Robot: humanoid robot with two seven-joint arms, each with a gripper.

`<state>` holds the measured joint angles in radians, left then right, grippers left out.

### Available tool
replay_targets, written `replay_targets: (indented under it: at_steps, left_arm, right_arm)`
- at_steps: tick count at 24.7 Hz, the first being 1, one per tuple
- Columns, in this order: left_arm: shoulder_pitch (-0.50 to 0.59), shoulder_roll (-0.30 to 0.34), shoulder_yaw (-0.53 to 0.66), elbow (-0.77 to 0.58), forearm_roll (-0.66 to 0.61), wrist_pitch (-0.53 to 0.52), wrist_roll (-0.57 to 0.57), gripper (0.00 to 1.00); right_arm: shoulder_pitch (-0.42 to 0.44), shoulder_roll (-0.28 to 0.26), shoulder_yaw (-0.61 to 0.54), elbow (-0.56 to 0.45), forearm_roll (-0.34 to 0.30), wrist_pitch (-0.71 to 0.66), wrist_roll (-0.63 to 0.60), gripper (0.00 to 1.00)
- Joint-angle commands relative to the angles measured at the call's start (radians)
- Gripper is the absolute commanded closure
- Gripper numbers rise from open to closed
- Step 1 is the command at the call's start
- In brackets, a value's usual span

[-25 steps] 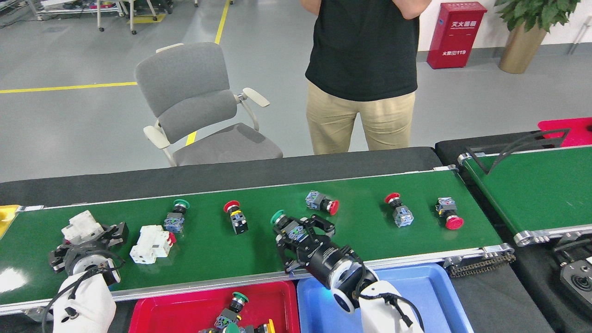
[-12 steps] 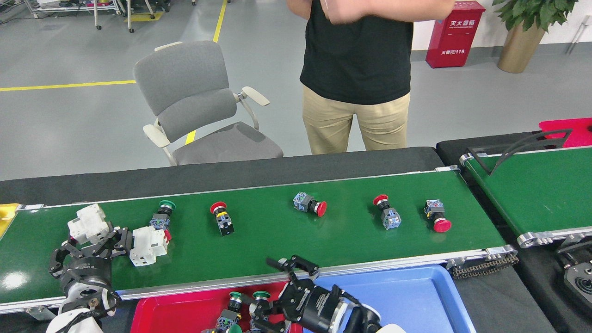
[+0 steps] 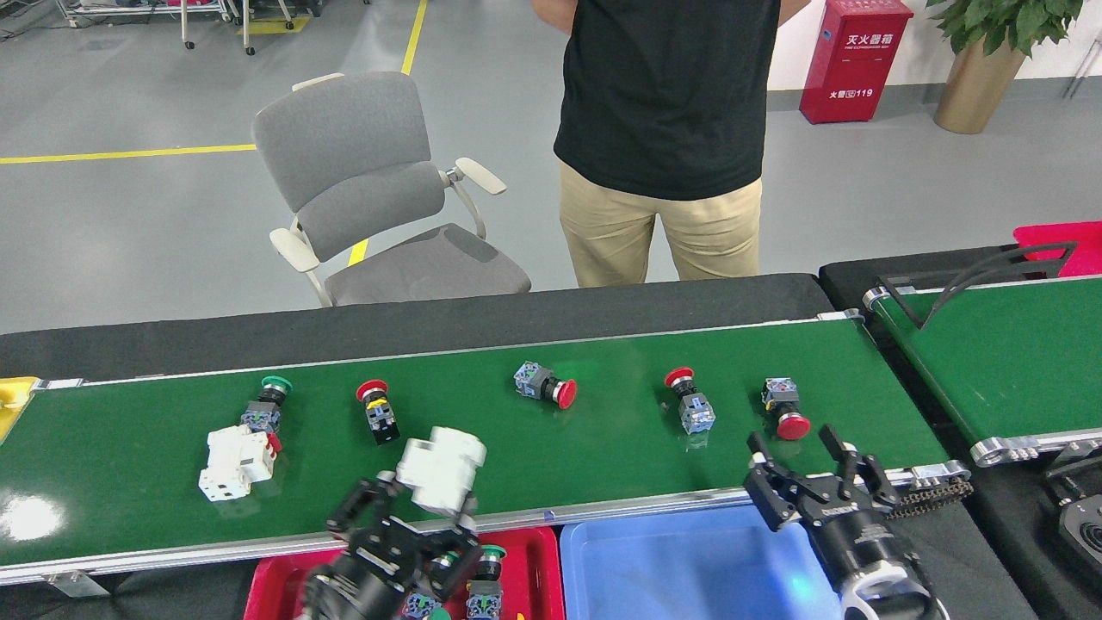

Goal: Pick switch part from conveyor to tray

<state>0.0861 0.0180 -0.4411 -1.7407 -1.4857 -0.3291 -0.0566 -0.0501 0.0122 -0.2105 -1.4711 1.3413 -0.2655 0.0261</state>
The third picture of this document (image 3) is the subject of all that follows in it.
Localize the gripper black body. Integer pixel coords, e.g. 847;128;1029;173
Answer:
805;499;913;595
301;530;440;620

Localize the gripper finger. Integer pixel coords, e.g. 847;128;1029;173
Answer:
818;424;901;509
426;517;483;599
745;431;819;530
325;472;399;552

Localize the white circuit breaker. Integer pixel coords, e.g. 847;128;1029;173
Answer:
395;425;488;518
198;424;283;503

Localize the red plastic tray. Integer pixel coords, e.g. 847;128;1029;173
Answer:
244;527;566;620

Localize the blue plastic tray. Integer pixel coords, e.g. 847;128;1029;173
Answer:
560;504;849;620

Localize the green conveyor belt with guide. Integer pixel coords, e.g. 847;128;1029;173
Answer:
864;271;1102;468

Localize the black cloth under guide conveyor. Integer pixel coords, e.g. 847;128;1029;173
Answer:
818;245;1102;620

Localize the red plastic bin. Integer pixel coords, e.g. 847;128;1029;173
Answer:
1013;221;1102;278

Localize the yellow bin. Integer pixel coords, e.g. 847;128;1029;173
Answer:
0;376;40;444

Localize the grey office chair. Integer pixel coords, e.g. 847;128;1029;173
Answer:
251;71;532;308

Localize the potted green plant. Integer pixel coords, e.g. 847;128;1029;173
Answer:
926;0;1087;135

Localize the person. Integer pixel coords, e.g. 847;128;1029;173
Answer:
532;0;812;288

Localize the red fire extinguisher box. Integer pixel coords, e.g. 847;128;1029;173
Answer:
799;0;914;126

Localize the white wheeled stand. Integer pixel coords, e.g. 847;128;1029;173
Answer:
179;0;295;55

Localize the metal shelf rack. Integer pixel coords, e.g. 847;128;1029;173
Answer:
56;0;238;27

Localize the black drive chain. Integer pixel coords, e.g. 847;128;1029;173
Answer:
887;479;975;518

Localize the red push button switch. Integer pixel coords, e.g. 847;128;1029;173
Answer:
356;379;402;446
761;376;812;442
514;361;579;411
664;367;717;436

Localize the green conveyor belt with chain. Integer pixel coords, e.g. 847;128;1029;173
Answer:
0;310;974;586

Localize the black curved guide frame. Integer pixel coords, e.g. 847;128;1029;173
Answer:
876;242;1079;330

